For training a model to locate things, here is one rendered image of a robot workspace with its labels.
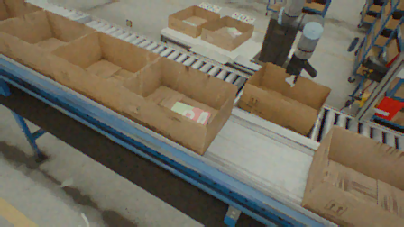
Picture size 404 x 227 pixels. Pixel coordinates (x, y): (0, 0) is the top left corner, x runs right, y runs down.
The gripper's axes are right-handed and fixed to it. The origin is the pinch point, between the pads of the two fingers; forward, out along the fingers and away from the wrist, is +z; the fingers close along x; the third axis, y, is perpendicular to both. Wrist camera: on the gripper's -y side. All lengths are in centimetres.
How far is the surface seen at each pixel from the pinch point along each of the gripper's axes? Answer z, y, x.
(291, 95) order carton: 6.4, -1.4, 1.2
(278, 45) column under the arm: -4.4, 20.0, -29.2
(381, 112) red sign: 3, -50, -9
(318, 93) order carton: -2.1, -14.4, 1.8
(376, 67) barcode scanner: -20.9, -34.0, -10.9
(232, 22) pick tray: 11, 69, -68
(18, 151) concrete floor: 76, 163, 97
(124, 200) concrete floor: 76, 70, 85
